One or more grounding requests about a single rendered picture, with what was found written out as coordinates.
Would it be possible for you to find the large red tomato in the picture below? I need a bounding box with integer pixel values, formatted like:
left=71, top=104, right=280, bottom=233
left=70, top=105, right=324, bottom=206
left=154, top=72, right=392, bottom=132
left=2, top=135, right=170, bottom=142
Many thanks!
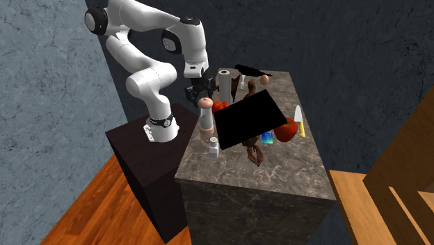
left=273, top=116, right=300, bottom=143

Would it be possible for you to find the dark robot stand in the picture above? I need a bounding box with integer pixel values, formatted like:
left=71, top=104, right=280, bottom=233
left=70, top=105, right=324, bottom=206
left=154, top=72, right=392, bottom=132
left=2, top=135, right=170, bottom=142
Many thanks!
left=104, top=102, right=201, bottom=245

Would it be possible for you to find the grey paper towel roll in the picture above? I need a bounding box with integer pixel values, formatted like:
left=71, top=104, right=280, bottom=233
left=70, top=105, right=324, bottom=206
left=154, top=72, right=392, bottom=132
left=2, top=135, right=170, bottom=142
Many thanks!
left=217, top=69, right=233, bottom=104

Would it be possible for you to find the black flat board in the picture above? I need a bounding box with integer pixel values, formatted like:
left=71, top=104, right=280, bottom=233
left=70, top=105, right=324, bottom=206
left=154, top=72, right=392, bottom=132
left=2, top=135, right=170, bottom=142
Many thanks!
left=213, top=88, right=289, bottom=152

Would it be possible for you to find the yellow handled knife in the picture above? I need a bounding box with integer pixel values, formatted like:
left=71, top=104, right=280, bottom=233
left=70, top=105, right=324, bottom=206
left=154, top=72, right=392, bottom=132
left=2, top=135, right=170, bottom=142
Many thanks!
left=293, top=104, right=306, bottom=139

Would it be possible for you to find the long brown carved figure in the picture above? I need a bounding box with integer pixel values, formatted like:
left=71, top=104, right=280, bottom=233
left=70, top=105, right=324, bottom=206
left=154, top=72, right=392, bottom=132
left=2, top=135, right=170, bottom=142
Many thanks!
left=241, top=79, right=265, bottom=168

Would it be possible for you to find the wooden furniture piece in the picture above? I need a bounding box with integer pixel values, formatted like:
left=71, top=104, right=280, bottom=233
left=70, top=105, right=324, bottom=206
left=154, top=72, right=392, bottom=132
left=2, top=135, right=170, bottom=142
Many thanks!
left=328, top=86, right=434, bottom=245

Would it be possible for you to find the small grey salt shaker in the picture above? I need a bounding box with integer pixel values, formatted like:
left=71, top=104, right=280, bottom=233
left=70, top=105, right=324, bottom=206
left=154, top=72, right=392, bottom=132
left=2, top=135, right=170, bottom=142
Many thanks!
left=208, top=136, right=220, bottom=159

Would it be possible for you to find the black bird figure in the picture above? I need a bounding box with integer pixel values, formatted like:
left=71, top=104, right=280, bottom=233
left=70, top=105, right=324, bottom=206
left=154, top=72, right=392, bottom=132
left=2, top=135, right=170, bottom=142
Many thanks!
left=234, top=63, right=273, bottom=79

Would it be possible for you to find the clear pepper mill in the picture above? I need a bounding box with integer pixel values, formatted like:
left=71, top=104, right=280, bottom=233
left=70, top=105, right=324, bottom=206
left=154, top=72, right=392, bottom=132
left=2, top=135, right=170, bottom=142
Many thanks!
left=198, top=97, right=215, bottom=137

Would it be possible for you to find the small red tomato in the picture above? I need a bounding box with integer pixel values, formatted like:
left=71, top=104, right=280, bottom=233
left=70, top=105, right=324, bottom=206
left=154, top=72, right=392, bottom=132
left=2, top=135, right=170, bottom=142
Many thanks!
left=211, top=100, right=231, bottom=115

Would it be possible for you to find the brown pointed object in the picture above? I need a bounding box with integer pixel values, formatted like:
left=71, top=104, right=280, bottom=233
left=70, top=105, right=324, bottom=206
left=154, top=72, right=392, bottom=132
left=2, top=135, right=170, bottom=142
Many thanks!
left=231, top=74, right=242, bottom=103

